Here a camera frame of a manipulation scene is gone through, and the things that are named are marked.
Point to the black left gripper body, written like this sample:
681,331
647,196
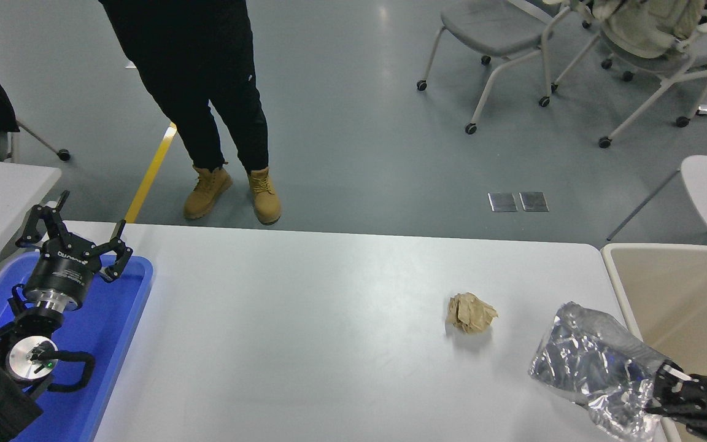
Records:
62,267

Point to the large pale bin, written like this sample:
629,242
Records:
685,288

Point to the grey white-framed office chair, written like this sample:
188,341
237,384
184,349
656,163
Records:
488,27
666,64

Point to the tan paper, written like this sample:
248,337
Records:
470,313

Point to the silver floor plate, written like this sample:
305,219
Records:
504,202
534,201

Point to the cream jacket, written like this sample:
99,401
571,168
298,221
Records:
642,27

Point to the silver foil tray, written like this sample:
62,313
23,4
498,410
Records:
593,362

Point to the blue plastic tray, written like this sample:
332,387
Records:
108,356

